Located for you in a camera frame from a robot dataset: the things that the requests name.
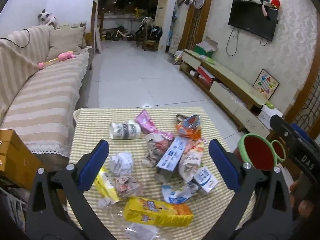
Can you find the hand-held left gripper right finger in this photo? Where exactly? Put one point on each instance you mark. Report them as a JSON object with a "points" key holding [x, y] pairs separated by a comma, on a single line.
{"points": [[223, 166]]}

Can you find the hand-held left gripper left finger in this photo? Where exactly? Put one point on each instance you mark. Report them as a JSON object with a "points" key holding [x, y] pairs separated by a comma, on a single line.
{"points": [[92, 166]]}

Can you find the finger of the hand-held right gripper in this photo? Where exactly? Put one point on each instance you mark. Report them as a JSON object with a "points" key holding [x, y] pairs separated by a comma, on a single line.
{"points": [[281, 126], [300, 131]]}

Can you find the yellow white wrapper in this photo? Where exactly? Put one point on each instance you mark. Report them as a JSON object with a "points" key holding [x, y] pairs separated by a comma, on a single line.
{"points": [[106, 183]]}

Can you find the small white blue carton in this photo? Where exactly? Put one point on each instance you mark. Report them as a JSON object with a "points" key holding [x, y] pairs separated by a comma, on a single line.
{"points": [[206, 181]]}

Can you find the white paper ball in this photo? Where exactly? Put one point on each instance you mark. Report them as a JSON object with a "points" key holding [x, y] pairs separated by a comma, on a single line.
{"points": [[121, 163]]}

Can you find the orange white clear snack bag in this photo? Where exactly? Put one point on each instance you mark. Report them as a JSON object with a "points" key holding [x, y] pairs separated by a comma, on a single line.
{"points": [[191, 160]]}

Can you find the large red bin green rim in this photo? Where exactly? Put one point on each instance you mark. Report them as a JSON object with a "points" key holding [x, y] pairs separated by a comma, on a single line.
{"points": [[260, 152]]}

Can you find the small white paper scrap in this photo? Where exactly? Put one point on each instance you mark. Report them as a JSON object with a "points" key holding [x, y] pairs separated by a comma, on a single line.
{"points": [[103, 202]]}

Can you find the pink printed paper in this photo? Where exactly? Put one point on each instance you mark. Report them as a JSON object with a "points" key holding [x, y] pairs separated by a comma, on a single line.
{"points": [[127, 187]]}

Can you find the white black printed roll wrapper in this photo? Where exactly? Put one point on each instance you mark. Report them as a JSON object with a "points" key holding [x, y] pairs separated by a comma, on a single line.
{"points": [[125, 130]]}

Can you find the long blue white carton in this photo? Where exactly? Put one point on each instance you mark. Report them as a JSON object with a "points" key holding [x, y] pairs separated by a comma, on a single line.
{"points": [[172, 155]]}

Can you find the blue white plastic bag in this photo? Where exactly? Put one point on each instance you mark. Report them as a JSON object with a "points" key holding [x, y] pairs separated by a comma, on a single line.
{"points": [[176, 195]]}

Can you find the pink wrapper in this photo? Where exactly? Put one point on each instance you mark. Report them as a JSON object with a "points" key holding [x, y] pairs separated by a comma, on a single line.
{"points": [[146, 122]]}

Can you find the yellow snack box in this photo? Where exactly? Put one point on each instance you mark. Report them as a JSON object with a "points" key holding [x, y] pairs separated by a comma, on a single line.
{"points": [[155, 212]]}

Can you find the clear plastic wrapper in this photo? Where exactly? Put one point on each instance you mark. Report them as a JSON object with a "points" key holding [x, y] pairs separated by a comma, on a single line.
{"points": [[141, 231]]}

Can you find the person's right hand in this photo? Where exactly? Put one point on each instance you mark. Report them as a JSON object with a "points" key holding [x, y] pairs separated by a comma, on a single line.
{"points": [[306, 208]]}

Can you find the white box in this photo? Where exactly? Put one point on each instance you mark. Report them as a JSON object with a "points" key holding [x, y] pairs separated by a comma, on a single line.
{"points": [[268, 112]]}

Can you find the wooden lattice door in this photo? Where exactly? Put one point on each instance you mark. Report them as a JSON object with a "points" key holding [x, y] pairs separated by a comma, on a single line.
{"points": [[305, 107]]}

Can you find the small red bin green rim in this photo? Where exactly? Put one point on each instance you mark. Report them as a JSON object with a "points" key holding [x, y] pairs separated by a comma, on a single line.
{"points": [[278, 151]]}

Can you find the small green item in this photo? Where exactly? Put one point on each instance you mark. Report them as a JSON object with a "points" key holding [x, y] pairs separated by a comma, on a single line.
{"points": [[269, 104]]}

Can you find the chinese checkers board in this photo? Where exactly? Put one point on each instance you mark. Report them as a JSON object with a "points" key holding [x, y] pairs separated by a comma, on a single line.
{"points": [[266, 83]]}

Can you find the yellow striped tablecloth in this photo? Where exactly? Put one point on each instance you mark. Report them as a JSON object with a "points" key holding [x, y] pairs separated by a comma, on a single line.
{"points": [[100, 120]]}

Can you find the brown cardboard box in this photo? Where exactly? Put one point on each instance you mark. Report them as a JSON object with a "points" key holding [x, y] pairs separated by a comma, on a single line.
{"points": [[15, 155]]}

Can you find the wooden television cabinet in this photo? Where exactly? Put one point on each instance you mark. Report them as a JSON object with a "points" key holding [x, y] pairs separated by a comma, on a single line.
{"points": [[225, 70]]}

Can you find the beige striped sofa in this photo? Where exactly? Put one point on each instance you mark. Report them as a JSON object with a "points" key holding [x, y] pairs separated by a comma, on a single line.
{"points": [[37, 105]]}

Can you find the red flat box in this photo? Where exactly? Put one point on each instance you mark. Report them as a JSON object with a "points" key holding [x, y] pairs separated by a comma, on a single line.
{"points": [[206, 74]]}

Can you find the green cardboard box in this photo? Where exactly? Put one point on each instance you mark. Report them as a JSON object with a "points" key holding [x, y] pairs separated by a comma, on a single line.
{"points": [[205, 50]]}

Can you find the pink toy wand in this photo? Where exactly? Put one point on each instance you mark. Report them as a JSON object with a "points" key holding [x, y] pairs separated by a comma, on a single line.
{"points": [[66, 55]]}

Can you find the red ornament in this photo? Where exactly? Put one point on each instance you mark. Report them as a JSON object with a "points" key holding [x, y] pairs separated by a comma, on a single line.
{"points": [[275, 2]]}

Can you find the beige cushion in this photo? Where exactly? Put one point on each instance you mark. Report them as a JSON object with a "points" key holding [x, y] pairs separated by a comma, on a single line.
{"points": [[65, 41]]}

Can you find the small wooden chair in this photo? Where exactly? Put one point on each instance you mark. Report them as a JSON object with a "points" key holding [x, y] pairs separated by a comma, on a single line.
{"points": [[150, 45]]}

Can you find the white balance bike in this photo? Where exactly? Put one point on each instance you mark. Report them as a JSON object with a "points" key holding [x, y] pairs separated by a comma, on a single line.
{"points": [[122, 33]]}

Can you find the dark baby stroller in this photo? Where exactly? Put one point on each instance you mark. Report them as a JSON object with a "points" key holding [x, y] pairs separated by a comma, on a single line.
{"points": [[150, 32]]}

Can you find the white black plush toy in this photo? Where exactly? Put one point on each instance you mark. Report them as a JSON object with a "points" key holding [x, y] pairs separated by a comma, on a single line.
{"points": [[47, 18]]}

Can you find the white standing air conditioner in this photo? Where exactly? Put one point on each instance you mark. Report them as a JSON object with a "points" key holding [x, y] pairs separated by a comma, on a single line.
{"points": [[163, 22]]}

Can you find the black wall television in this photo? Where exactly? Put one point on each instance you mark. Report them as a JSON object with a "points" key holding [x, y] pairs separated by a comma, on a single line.
{"points": [[252, 17]]}

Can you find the round wall clock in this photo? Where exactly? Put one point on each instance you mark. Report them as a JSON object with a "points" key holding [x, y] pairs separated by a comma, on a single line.
{"points": [[199, 2]]}

